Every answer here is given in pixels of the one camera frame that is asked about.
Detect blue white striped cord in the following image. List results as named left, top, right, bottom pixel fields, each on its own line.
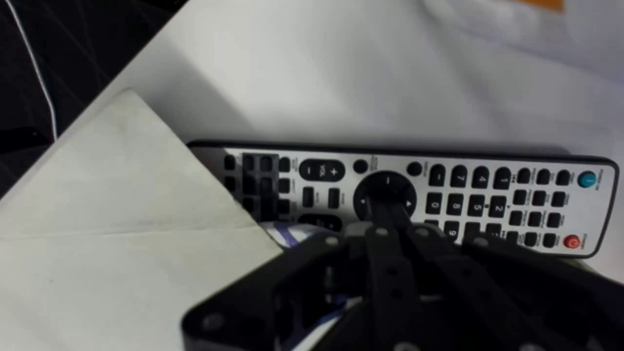
left=263, top=221, right=314, bottom=254

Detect orange item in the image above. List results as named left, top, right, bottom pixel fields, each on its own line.
left=517, top=0, right=565, bottom=14

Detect cream paper sheets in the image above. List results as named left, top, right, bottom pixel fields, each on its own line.
left=0, top=88, right=285, bottom=351

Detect thin white cable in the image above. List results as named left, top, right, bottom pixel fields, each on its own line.
left=4, top=0, right=60, bottom=143

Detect silver black remote control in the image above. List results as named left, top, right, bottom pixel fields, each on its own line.
left=185, top=139, right=620, bottom=262

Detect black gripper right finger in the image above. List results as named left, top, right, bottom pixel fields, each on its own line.
left=388, top=201, right=624, bottom=351

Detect white plastic box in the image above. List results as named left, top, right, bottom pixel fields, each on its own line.
left=421, top=0, right=624, bottom=86

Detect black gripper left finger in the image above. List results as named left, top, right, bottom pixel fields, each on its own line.
left=179, top=201, right=417, bottom=351

